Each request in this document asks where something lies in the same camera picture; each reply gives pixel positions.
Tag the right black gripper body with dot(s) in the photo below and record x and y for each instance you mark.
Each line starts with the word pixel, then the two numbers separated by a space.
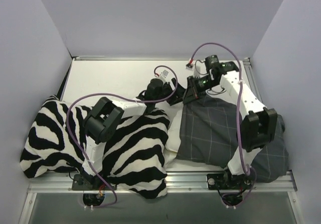
pixel 191 89

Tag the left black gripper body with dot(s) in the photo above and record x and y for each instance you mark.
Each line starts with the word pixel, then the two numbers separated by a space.
pixel 172 92

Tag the white pillow with yellow edge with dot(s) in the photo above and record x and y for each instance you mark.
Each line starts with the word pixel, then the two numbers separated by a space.
pixel 172 164

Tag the dark grey checked pillowcase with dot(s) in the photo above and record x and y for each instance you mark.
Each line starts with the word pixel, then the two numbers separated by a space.
pixel 208 135

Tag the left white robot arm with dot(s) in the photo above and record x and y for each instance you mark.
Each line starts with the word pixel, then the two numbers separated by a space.
pixel 102 121

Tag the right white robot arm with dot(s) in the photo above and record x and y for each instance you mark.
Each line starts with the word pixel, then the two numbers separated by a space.
pixel 255 123

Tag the zebra striped cushion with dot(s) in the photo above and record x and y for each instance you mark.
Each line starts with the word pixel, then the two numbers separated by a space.
pixel 133 158

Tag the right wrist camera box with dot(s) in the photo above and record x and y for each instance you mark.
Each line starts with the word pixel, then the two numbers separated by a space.
pixel 195 66

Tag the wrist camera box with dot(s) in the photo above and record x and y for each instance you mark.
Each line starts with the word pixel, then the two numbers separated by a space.
pixel 195 66
pixel 164 74

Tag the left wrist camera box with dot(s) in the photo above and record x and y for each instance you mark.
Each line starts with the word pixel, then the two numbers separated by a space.
pixel 164 74

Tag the aluminium rail frame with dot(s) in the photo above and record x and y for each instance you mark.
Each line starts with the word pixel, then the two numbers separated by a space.
pixel 124 80

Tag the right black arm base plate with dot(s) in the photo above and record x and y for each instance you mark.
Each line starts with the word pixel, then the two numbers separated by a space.
pixel 225 181

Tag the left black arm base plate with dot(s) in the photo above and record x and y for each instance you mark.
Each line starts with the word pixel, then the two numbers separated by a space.
pixel 80 183

